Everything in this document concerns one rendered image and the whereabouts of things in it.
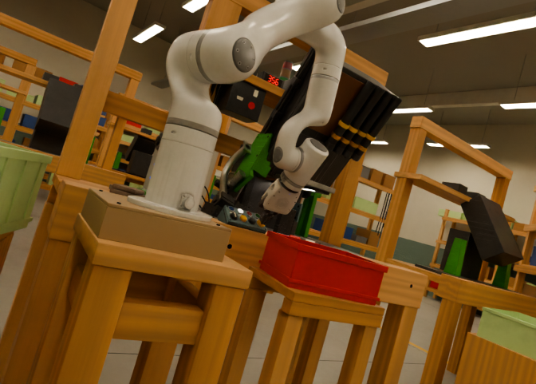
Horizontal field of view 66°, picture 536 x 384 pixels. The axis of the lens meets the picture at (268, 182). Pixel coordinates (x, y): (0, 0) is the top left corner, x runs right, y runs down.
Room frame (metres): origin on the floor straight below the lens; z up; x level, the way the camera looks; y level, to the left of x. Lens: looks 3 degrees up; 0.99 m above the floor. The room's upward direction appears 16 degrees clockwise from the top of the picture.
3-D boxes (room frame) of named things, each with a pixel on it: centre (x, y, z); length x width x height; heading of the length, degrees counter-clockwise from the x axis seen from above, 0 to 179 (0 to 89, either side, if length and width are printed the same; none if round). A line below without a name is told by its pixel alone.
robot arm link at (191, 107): (0.95, 0.23, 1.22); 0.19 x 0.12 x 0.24; 49
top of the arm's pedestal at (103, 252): (0.93, 0.19, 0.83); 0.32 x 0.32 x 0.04; 31
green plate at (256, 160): (1.66, 0.06, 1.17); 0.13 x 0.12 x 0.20; 120
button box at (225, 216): (1.40, 0.05, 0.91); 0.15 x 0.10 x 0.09; 120
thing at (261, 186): (1.92, 0.00, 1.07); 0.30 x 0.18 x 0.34; 120
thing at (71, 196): (1.51, -0.11, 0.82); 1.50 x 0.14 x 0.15; 120
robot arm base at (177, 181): (0.93, 0.20, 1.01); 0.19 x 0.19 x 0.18
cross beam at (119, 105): (2.07, 0.21, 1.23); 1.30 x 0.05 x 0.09; 120
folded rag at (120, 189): (1.23, 0.39, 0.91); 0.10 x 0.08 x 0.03; 178
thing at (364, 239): (7.60, -1.42, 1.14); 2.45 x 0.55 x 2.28; 124
